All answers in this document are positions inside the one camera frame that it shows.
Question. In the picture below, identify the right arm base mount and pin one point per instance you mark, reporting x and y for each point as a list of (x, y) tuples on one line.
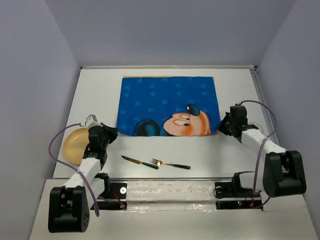
[(231, 195)]

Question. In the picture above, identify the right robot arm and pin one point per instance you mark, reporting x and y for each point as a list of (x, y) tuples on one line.
[(278, 172)]

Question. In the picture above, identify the gold fork green handle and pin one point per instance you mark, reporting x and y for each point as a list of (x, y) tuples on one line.
[(161, 163)]

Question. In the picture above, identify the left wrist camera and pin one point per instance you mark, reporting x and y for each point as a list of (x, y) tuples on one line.
[(91, 121)]

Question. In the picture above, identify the yellow plate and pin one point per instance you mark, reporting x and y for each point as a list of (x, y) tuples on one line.
[(74, 146)]

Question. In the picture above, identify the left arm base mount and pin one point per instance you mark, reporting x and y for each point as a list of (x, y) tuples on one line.
[(113, 198)]

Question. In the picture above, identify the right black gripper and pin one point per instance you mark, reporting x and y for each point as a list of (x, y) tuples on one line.
[(221, 127)]

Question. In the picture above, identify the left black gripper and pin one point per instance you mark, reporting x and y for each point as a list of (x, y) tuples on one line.
[(111, 131)]

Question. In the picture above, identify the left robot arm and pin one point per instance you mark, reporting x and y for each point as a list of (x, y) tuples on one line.
[(70, 204)]

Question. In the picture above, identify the clear drinking glass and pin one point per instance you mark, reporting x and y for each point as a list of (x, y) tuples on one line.
[(255, 125)]

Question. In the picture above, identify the blue cartoon placemat cloth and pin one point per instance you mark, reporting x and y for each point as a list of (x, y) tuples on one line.
[(168, 106)]

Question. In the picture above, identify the gold knife green handle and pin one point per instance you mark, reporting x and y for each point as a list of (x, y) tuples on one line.
[(153, 166)]

